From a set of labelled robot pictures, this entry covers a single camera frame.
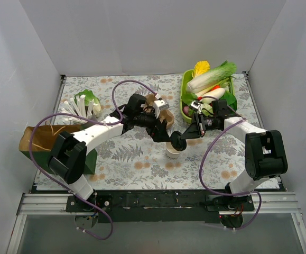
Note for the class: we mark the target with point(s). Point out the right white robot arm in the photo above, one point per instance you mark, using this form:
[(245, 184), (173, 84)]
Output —
[(265, 156)]

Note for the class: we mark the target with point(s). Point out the white radish toy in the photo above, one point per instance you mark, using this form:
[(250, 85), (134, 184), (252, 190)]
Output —
[(213, 95)]

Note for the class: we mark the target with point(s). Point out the white paper coffee cup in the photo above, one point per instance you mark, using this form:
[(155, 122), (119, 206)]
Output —
[(171, 152)]

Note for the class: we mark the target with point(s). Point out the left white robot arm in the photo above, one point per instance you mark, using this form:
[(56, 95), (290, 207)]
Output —
[(68, 155)]

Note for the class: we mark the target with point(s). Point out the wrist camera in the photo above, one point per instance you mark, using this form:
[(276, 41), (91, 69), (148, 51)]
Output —
[(196, 106), (159, 105)]

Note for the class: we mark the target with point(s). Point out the red pepper toy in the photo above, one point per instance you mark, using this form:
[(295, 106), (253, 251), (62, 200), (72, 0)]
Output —
[(215, 87)]

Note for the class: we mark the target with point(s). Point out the brown pulp cup carrier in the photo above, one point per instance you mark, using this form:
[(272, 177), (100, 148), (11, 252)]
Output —
[(164, 115)]

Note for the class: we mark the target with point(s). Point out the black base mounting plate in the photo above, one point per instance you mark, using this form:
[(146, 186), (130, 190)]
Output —
[(168, 205)]

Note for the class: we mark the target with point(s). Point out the aluminium frame rail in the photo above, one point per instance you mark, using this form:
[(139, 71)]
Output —
[(56, 204)]

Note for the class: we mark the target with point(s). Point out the yellow leafy vegetable toy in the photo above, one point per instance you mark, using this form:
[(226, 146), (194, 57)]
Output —
[(200, 68)]

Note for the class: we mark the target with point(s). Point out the large napa cabbage toy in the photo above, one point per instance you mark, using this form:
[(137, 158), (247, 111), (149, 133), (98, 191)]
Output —
[(212, 77)]

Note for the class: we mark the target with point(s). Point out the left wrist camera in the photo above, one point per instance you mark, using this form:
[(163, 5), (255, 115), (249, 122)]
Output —
[(159, 105)]

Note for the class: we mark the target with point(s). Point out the purple onion toy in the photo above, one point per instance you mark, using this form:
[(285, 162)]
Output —
[(186, 110)]

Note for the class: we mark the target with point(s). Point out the small bok choy toy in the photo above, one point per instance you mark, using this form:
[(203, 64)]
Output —
[(90, 99)]

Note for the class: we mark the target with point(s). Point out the brown green paper bag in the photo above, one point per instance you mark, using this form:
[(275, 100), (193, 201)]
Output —
[(43, 142)]

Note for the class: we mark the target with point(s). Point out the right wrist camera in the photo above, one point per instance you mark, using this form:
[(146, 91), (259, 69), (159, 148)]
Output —
[(196, 106)]

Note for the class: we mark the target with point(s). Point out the green plastic basket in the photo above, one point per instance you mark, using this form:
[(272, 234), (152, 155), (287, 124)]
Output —
[(227, 84)]

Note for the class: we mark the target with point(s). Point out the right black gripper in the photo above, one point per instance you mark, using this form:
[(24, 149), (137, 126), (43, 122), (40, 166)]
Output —
[(199, 127)]

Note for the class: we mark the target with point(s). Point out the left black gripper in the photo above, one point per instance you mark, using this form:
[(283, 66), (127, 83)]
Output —
[(156, 126)]

